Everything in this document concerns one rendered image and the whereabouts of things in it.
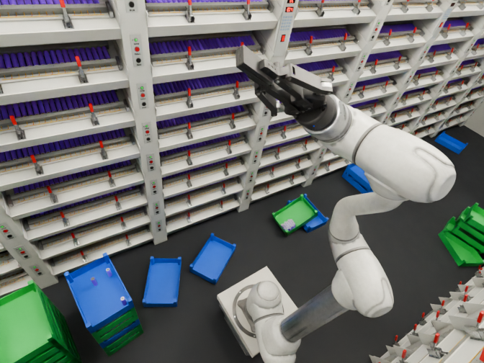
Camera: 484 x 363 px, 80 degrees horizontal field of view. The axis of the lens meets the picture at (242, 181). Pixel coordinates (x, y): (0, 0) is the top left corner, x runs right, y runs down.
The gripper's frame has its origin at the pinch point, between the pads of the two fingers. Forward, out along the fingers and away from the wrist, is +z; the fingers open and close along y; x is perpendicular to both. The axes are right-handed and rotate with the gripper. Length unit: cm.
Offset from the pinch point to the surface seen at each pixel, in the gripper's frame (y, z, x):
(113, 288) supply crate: -124, -39, 42
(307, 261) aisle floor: -88, -166, 34
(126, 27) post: -63, -8, -52
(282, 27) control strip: -36, -69, -76
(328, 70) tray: -40, -128, -85
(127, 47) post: -68, -11, -49
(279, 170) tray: -101, -157, -38
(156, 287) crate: -148, -79, 46
